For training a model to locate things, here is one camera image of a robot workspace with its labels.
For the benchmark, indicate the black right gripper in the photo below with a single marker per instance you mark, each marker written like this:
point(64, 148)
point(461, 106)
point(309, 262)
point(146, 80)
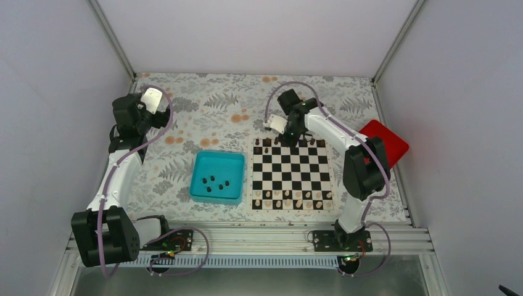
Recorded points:
point(290, 142)

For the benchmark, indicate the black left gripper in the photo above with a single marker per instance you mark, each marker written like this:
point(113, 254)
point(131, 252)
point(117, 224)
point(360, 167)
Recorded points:
point(161, 119)

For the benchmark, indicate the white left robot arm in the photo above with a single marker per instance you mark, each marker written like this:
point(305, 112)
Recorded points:
point(104, 232)

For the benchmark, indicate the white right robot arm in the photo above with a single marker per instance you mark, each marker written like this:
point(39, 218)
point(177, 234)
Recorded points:
point(366, 169)

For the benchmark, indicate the black white chessboard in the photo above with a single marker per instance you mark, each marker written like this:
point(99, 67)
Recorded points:
point(290, 168)

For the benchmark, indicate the floral patterned table mat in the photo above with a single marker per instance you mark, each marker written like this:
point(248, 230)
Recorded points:
point(220, 112)

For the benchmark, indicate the teal plastic tray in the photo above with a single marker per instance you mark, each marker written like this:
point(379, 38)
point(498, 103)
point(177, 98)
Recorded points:
point(224, 166)

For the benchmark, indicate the red plastic box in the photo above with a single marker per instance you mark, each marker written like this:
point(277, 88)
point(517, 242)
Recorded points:
point(395, 146)

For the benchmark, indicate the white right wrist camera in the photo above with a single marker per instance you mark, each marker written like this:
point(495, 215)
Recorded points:
point(276, 123)

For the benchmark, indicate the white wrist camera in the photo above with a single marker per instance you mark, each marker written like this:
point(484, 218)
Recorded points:
point(151, 98)
point(276, 123)

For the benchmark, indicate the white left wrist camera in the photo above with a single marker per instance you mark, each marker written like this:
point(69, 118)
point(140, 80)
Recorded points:
point(151, 98)

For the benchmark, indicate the aluminium left corner post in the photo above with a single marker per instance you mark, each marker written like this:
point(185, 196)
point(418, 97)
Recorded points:
point(112, 37)

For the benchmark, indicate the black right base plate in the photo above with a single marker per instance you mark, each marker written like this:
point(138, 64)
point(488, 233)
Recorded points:
point(331, 241)

